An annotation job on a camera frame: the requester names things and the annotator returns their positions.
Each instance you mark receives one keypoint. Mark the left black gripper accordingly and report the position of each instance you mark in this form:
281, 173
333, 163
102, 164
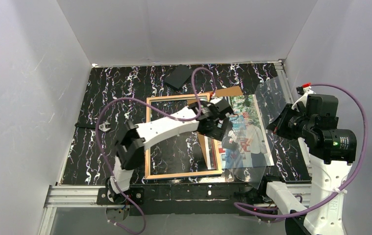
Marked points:
215, 126

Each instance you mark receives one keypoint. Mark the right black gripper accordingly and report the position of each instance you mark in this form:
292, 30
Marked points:
283, 120

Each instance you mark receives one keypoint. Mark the light wooden picture frame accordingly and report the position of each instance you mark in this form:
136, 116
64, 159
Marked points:
186, 155

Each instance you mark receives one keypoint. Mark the clear acrylic sheet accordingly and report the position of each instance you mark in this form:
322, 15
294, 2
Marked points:
271, 102

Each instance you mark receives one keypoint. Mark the colour photo print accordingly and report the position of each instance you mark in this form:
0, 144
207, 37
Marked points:
245, 143

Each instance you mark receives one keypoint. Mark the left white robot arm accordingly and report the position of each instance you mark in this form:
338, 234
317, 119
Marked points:
134, 139

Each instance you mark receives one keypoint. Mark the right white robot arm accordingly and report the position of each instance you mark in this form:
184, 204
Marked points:
332, 151

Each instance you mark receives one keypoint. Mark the brown cardboard backing board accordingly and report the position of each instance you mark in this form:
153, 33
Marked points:
231, 91

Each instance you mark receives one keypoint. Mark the black foam block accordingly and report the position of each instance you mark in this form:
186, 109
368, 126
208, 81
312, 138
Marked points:
178, 77

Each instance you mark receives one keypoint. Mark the aluminium rail right side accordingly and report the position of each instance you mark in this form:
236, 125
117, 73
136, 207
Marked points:
284, 82

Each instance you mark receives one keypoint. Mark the aluminium rail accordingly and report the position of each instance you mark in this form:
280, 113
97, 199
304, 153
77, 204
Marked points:
291, 198
284, 82

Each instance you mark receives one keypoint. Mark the black mounting base plate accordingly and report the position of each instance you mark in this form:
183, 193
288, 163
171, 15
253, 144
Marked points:
183, 198

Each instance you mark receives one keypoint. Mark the small metal bracket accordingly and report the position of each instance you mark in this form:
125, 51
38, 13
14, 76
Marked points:
104, 127

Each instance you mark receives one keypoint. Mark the aluminium rail front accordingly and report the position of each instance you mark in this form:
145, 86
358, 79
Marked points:
291, 198

